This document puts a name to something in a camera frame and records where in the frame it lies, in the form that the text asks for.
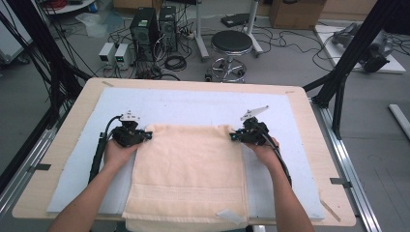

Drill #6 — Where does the black round stool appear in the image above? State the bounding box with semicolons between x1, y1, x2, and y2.
204;29;254;84

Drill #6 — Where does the white round table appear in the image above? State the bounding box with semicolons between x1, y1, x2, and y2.
38;0;98;15

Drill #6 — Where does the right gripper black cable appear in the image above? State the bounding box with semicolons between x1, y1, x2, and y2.
261;130;293;189

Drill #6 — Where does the large black computer tower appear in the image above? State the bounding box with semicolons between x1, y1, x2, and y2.
129;7;161;62

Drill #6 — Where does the long black floor cable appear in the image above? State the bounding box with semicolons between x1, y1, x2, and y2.
257;27;333;73

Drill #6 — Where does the white table leg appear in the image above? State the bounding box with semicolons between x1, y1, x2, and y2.
192;0;211;62
243;0;264;57

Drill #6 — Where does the cardboard box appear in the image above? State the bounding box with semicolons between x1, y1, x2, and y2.
269;0;327;31

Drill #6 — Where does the clear plastic bag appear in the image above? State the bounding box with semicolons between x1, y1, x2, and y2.
74;12;125;38

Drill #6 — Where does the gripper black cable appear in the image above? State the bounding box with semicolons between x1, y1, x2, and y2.
261;130;293;189
88;114;124;185

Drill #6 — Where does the white floor board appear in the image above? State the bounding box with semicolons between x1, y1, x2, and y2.
313;23;407;74

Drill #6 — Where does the aluminium rail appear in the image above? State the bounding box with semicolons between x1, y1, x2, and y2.
310;98;383;232
0;129;57;220

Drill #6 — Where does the person's right hand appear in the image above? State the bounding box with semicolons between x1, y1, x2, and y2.
244;137;280;169

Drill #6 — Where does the grey metal clamp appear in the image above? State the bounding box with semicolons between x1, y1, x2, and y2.
27;163;52;172
329;177;353;189

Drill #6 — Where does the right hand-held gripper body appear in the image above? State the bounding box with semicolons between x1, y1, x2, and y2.
239;104;271;146

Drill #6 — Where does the slim black computer tower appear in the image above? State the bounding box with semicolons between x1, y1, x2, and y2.
158;5;179;52

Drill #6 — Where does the white power supply box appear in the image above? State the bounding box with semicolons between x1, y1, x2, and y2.
113;43;134;70
98;42;116;67

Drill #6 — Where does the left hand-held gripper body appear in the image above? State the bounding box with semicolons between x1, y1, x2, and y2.
111;110;146;149

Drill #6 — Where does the peach terry towel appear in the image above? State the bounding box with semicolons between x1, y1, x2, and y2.
121;124;250;232

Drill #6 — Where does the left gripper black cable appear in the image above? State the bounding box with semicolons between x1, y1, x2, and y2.
88;114;124;185

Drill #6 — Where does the coiled black cable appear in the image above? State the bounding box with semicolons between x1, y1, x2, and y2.
163;55;188;73

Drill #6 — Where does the grey robot device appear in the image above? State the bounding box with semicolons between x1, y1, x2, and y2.
332;22;395;73

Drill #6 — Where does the white gridded mat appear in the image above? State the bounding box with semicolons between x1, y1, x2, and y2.
46;86;326;221

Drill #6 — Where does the thin wooden stick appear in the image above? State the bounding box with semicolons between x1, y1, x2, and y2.
318;198;341;223

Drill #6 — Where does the white tube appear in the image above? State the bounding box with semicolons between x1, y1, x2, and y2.
388;103;410;141

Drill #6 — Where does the person's left hand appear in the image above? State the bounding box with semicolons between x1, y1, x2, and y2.
102;137;143;170

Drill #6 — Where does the flat black device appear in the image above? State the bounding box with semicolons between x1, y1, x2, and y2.
220;13;252;28

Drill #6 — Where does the black metal frame stand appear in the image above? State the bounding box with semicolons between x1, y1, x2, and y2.
0;0;93;130
303;0;404;140

